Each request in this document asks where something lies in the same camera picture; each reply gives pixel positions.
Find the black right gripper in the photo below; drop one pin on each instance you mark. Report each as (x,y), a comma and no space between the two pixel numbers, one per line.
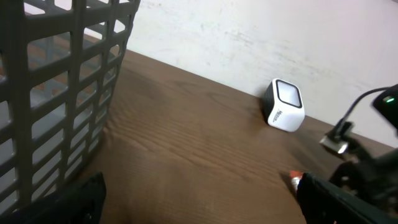
(372,179)

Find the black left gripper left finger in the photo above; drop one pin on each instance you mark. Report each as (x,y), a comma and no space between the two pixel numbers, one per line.
(81,202)

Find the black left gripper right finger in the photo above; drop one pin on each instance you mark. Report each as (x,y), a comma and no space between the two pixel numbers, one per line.
(323,202)

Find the long orange snack bar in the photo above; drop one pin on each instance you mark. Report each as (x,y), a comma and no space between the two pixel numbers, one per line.
(295,178)

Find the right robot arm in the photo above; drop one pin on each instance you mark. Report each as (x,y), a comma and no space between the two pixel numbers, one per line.
(385,104)

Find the white barcode scanner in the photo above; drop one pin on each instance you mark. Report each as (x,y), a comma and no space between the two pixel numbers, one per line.
(282,105)

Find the grey plastic shopping basket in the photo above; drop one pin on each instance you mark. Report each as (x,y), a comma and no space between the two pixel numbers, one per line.
(60,61)

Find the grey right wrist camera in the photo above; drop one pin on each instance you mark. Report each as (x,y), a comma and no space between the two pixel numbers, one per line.
(334,141)

